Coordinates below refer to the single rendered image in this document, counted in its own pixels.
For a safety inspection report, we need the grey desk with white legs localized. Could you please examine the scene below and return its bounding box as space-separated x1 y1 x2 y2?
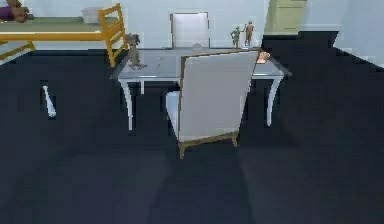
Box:
110 47 293 132

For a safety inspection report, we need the grey statuette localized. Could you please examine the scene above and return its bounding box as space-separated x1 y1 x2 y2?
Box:
125 32 148 71

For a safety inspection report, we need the green figurine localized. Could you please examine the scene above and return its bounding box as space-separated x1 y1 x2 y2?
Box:
230 26 244 51

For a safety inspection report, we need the small orange object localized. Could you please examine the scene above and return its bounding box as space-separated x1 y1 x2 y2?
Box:
256 51 272 65

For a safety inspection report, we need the orange figurine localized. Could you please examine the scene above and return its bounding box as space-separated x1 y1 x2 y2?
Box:
244 20 256 48

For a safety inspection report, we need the pale yellow door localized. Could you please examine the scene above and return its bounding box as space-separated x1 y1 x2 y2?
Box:
264 0 308 35

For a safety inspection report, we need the white pillow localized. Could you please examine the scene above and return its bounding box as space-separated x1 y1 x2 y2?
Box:
80 6 103 24

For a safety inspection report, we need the white baseball bat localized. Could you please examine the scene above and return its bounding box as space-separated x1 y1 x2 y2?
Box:
42 85 57 118

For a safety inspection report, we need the brown teddy bear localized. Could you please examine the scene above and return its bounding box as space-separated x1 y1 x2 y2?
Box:
0 0 35 24

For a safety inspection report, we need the white chair with wooden frame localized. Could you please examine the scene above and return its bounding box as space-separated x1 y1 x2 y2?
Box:
165 49 262 160

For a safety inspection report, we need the orange wooden bed frame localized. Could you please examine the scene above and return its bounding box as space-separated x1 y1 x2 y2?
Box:
0 3 129 68

